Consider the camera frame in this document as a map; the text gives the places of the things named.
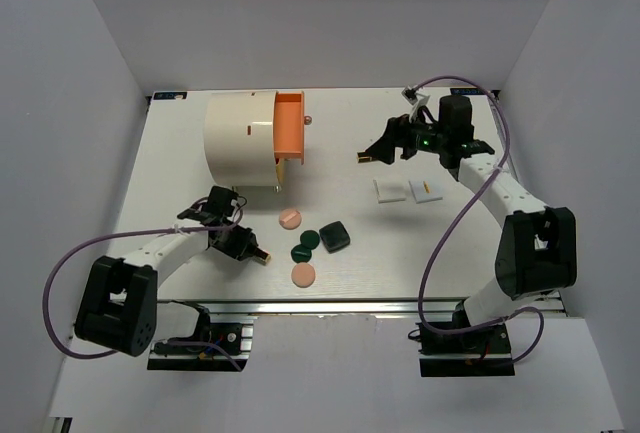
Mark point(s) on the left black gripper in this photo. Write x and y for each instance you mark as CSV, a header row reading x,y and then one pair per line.
x,y
237,251

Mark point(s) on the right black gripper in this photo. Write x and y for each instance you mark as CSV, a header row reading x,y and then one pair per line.
x,y
398,134

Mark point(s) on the black gold lipstick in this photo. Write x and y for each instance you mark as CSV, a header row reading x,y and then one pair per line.
x,y
362,157
262,257

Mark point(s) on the orange top drawer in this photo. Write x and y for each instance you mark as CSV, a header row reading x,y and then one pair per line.
x,y
289,123

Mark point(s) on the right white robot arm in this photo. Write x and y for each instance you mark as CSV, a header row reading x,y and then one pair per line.
x,y
537,249

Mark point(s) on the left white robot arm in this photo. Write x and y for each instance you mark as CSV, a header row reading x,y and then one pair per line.
x,y
118,309

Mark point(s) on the white square compact left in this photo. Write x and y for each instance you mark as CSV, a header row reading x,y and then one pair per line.
x,y
389,190

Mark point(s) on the dark green puff with label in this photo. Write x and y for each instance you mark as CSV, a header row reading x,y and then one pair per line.
x,y
301,254

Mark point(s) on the white square compact with gold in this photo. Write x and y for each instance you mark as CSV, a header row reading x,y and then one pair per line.
x,y
424,191

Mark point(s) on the dark green puff upper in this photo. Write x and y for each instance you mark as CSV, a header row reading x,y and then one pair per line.
x,y
310,239

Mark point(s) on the plain pink round puff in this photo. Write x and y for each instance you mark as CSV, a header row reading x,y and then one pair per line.
x,y
303,275

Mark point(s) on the black square compact case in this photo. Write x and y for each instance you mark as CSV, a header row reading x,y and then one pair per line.
x,y
334,236

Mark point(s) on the blue label sticker right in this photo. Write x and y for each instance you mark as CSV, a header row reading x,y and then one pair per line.
x,y
466,91

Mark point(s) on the blue label sticker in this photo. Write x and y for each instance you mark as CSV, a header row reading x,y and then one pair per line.
x,y
466,91
169,95

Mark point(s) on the cream round drawer organizer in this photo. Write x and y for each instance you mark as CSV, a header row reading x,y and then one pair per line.
x,y
238,139

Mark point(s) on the blue label sticker left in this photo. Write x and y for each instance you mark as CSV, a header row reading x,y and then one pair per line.
x,y
169,95

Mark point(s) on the pink puff with strap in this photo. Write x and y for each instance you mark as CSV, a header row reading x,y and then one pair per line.
x,y
290,219

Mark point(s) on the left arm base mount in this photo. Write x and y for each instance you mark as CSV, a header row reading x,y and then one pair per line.
x,y
200,337

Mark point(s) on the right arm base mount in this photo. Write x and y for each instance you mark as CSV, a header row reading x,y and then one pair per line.
x,y
482,353

